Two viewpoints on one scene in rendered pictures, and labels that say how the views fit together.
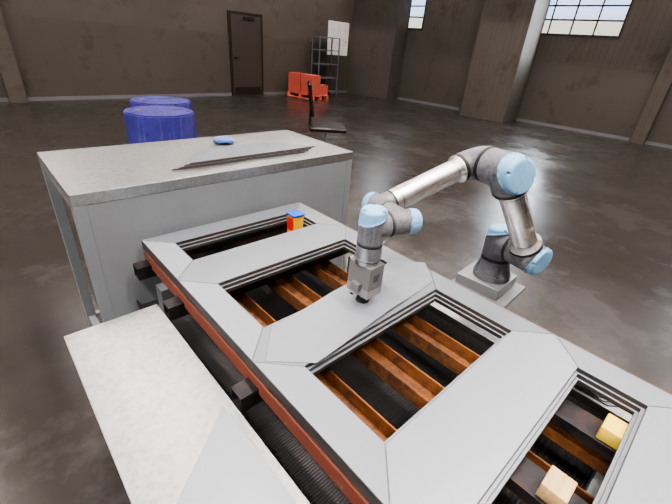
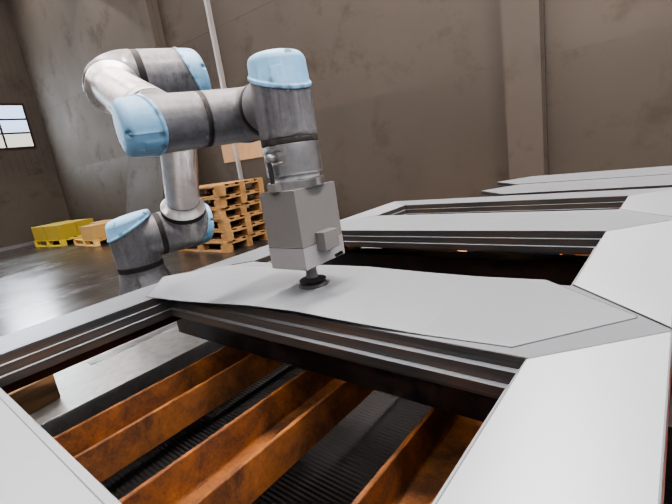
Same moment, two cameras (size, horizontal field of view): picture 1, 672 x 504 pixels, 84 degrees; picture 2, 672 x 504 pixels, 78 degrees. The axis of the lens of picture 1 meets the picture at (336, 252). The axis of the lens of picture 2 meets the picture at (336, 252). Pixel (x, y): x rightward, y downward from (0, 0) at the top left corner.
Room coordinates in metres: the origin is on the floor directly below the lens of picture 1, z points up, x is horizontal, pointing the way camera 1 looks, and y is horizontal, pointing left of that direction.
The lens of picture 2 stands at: (0.96, 0.47, 1.03)
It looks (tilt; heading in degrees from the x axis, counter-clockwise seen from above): 13 degrees down; 266
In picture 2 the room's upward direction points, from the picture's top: 9 degrees counter-clockwise
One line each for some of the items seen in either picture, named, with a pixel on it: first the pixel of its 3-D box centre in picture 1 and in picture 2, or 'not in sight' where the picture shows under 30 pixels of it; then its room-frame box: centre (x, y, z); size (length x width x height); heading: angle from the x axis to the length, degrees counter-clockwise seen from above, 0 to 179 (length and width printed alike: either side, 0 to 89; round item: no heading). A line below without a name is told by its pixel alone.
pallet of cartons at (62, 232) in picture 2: not in sight; (64, 232); (6.17, -9.32, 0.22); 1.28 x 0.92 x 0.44; 137
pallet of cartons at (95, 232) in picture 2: not in sight; (100, 232); (4.97, -8.34, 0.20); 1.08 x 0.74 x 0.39; 137
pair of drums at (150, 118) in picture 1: (166, 150); not in sight; (3.86, 1.84, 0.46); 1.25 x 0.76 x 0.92; 37
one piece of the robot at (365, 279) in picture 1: (362, 274); (307, 220); (0.95, -0.08, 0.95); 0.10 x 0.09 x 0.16; 136
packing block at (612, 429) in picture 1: (613, 431); not in sight; (0.60, -0.69, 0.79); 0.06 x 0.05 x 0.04; 135
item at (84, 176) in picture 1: (213, 156); not in sight; (1.79, 0.63, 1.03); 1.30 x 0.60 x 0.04; 135
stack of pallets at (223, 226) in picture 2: not in sight; (219, 214); (2.07, -5.59, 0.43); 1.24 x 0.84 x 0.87; 137
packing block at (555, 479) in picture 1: (556, 488); not in sight; (0.46, -0.48, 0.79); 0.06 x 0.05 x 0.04; 135
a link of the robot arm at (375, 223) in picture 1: (372, 226); (281, 100); (0.96, -0.10, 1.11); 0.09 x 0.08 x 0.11; 118
